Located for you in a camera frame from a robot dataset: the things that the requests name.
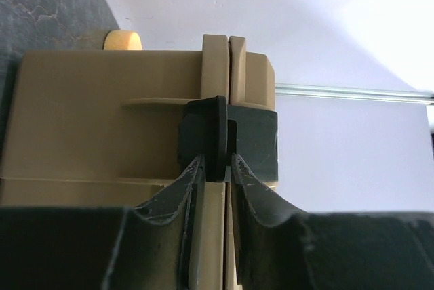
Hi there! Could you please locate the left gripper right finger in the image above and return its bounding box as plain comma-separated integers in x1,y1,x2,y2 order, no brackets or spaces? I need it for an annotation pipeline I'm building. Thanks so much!
231,154,433,289

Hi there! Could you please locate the tan plastic tool box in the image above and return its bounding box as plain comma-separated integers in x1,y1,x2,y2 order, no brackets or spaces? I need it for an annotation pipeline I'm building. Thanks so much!
1,35,278,289

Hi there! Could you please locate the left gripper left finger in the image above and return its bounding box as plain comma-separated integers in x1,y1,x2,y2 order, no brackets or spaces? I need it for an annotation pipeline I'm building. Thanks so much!
1,155,205,289

